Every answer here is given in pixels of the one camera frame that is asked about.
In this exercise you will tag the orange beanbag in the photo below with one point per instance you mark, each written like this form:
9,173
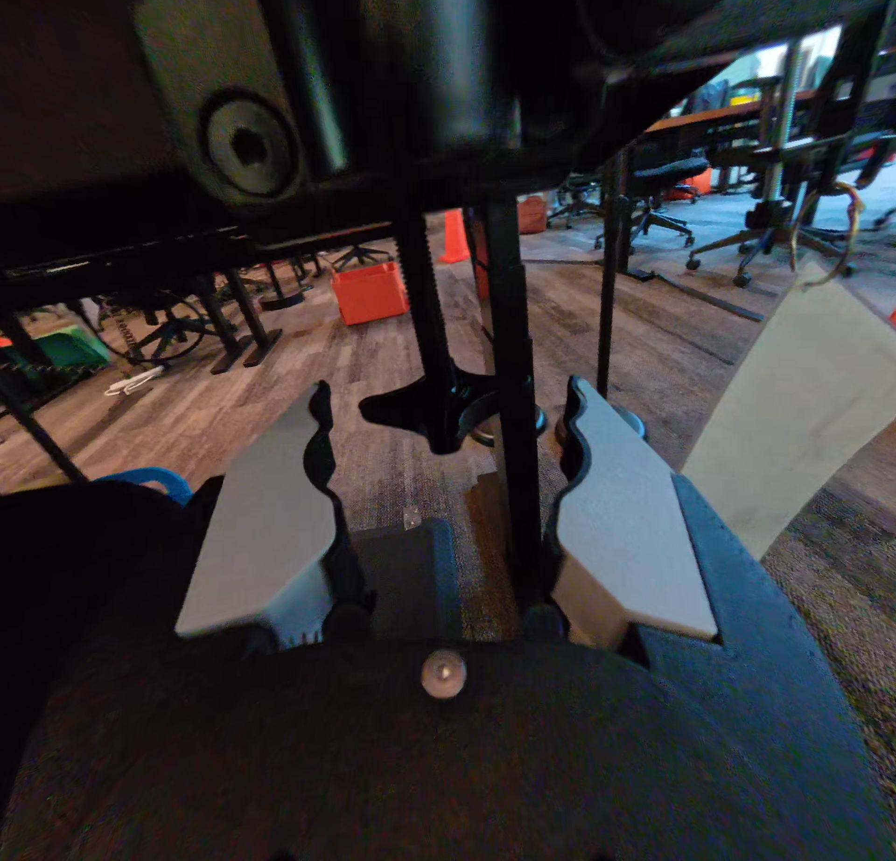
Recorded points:
532,216

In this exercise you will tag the black pole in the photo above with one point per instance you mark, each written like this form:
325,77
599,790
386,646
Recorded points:
514,357

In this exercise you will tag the black desk legs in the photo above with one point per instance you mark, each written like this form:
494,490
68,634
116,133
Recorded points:
241,322

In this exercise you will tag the black round base stand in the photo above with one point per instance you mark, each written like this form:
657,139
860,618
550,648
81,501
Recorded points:
607,301
281,301

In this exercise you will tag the orange plastic bin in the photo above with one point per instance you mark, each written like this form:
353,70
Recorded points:
367,293

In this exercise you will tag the wooden top desk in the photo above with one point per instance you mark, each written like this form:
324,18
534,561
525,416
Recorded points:
714,112

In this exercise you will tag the office chair with chrome post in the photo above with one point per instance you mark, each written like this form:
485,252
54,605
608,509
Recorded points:
773,175

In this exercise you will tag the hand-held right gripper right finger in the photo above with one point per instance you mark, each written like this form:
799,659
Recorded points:
623,532

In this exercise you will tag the green bin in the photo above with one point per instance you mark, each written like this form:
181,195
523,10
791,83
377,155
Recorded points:
66,350

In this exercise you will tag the thin black rod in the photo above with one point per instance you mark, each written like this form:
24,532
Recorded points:
42,427

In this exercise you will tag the dark grey box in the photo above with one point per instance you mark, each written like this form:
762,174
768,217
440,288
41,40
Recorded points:
406,574

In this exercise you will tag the orange traffic cone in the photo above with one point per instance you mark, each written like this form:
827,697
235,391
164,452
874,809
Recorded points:
455,240

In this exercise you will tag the beige paper sheet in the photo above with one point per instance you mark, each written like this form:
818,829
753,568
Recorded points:
791,399

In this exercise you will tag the black office chair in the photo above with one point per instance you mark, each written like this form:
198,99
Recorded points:
668,172

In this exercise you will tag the blue bag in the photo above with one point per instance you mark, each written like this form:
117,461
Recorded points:
157,480

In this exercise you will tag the black chair base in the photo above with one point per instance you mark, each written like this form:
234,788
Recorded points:
168,329

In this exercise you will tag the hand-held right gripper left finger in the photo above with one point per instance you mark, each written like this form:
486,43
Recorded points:
266,532

